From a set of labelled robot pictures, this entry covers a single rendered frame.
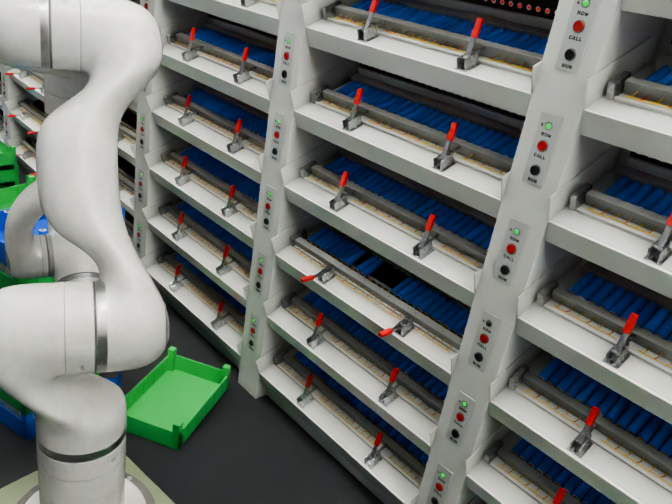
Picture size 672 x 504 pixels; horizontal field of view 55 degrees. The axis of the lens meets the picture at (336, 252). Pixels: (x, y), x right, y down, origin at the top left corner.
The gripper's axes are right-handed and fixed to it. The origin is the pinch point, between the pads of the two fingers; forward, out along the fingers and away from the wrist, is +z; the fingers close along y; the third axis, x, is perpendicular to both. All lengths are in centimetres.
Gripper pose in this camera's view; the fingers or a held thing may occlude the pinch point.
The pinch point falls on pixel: (96, 381)
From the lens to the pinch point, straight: 116.7
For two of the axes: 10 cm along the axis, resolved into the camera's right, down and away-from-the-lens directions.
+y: 6.6, -4.7, -5.9
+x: 7.0, 0.8, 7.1
